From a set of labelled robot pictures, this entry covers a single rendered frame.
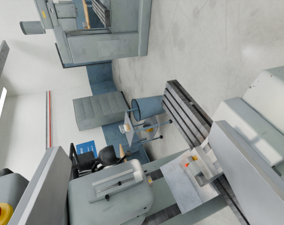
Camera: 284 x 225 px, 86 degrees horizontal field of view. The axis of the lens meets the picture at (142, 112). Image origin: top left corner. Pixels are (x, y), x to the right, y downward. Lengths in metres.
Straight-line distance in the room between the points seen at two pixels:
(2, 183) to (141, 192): 0.45
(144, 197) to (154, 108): 2.45
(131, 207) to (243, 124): 0.59
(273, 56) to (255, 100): 0.83
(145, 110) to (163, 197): 2.00
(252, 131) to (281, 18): 1.08
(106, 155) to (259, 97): 0.73
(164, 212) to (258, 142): 0.68
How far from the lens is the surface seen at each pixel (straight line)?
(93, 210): 0.68
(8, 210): 0.60
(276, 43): 1.69
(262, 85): 0.89
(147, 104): 2.95
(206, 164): 0.81
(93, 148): 5.77
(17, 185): 0.66
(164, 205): 1.16
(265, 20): 1.76
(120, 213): 0.67
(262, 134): 0.83
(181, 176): 1.19
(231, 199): 0.98
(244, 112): 0.88
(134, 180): 0.65
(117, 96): 6.40
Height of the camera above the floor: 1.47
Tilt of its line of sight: 18 degrees down
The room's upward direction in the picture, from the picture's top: 104 degrees counter-clockwise
